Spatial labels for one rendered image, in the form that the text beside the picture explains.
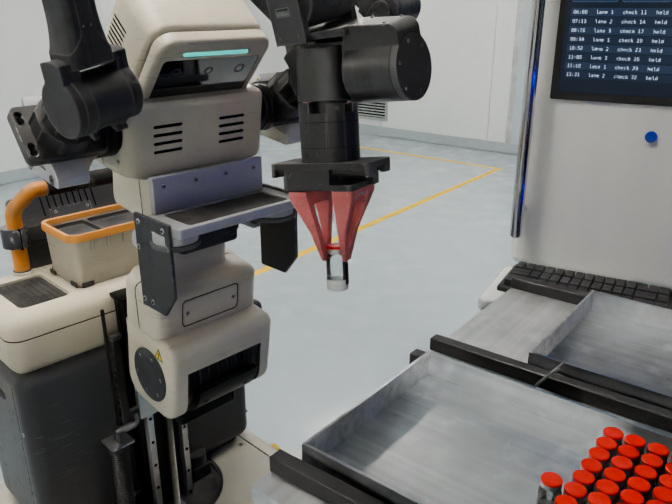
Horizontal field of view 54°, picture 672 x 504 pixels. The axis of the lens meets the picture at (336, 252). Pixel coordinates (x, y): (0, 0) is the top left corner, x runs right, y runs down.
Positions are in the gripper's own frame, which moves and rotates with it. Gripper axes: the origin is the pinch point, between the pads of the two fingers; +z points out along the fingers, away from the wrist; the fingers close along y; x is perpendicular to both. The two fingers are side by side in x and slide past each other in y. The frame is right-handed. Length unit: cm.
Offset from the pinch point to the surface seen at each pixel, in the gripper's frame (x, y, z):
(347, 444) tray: 4.4, -1.7, 23.6
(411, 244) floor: 315, -82, 69
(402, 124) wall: 623, -175, 9
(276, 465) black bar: -3.4, -6.8, 22.8
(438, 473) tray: 3.4, 9.1, 24.8
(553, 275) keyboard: 79, 15, 22
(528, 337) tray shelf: 39.0, 14.6, 21.6
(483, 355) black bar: 27.2, 9.9, 20.4
